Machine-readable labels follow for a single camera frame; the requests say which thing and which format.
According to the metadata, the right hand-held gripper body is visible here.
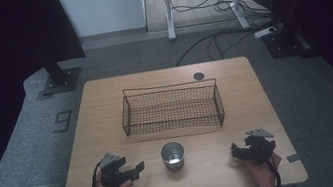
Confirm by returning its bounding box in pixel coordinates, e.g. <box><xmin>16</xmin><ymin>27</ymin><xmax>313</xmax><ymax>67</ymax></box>
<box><xmin>241</xmin><ymin>125</ymin><xmax>279</xmax><ymax>167</ymax></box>

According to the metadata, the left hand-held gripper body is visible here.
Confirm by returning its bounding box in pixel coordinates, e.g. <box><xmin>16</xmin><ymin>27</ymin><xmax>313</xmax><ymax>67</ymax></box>
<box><xmin>96</xmin><ymin>148</ymin><xmax>135</xmax><ymax>187</ymax></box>

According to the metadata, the silver metal cup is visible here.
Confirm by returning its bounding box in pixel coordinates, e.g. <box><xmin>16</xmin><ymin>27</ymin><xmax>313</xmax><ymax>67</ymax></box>
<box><xmin>158</xmin><ymin>139</ymin><xmax>189</xmax><ymax>175</ymax></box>

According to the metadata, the black wire mesh basket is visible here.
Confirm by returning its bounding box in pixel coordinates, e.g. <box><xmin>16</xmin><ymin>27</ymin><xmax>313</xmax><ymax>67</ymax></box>
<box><xmin>115</xmin><ymin>73</ymin><xmax>228</xmax><ymax>142</ymax></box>

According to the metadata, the person's right hand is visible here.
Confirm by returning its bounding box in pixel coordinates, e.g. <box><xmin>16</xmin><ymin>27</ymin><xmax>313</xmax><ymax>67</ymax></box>
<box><xmin>242</xmin><ymin>150</ymin><xmax>287</xmax><ymax>187</ymax></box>

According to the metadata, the dark round table grommet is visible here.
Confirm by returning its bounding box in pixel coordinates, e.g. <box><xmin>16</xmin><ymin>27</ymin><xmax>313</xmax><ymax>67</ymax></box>
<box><xmin>192</xmin><ymin>70</ymin><xmax>207</xmax><ymax>82</ymax></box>

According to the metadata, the white power strip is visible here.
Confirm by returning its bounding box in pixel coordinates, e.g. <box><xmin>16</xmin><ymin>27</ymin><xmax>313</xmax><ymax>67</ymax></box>
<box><xmin>252</xmin><ymin>24</ymin><xmax>279</xmax><ymax>40</ymax></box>

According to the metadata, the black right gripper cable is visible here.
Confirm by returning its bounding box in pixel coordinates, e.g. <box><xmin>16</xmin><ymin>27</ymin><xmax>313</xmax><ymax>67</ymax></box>
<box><xmin>254</xmin><ymin>142</ymin><xmax>284</xmax><ymax>187</ymax></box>

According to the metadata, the black stand with base plate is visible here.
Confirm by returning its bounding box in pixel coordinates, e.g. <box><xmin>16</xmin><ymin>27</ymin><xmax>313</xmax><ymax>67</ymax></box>
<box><xmin>35</xmin><ymin>48</ymin><xmax>86</xmax><ymax>97</ymax></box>
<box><xmin>256</xmin><ymin>0</ymin><xmax>321</xmax><ymax>66</ymax></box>

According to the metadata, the long black floor cable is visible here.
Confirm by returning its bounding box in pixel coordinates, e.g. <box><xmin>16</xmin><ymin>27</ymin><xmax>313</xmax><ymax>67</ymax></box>
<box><xmin>171</xmin><ymin>19</ymin><xmax>285</xmax><ymax>68</ymax></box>

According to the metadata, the tangle of black floor cables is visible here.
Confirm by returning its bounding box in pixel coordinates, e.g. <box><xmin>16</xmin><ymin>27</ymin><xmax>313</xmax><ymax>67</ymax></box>
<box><xmin>169</xmin><ymin>0</ymin><xmax>275</xmax><ymax>34</ymax></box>

